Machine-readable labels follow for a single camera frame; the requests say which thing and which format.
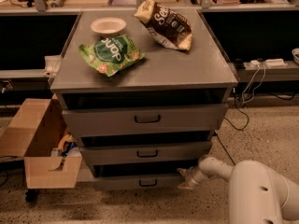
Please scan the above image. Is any grey bottom drawer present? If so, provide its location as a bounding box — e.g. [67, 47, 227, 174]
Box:
[93, 173, 183, 191]

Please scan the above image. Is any grey drawer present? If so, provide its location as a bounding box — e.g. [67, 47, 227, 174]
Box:
[63, 104, 228, 137]
[80, 141, 211, 165]
[93, 173, 183, 191]

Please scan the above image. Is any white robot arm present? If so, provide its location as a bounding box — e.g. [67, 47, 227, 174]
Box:
[178, 156, 299, 224]

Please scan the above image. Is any grey middle drawer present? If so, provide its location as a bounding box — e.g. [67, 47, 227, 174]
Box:
[80, 141, 211, 165]

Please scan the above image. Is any grey top drawer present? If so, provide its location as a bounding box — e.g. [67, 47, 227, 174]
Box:
[63, 104, 228, 137]

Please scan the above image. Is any grey drawer cabinet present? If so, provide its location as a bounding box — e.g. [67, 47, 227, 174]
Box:
[51, 8, 237, 181]

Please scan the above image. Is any open cardboard box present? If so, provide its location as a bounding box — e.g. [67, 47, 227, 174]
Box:
[0, 99, 82, 189]

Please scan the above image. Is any green snack bag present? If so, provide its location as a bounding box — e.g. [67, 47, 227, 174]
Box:
[78, 35, 145, 77]

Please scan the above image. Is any white power strip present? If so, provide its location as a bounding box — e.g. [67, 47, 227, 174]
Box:
[249, 59, 287, 68]

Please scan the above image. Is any brown snack bag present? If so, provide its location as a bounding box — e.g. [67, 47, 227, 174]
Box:
[135, 0, 192, 51]

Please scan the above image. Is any black caster wheel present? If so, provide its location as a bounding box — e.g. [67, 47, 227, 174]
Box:
[25, 189, 38, 203]

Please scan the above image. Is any white paper bowl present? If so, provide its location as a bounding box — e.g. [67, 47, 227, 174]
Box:
[91, 17, 126, 36]

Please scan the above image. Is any black floor cable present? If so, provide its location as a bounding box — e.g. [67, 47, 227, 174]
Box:
[215, 91, 250, 166]

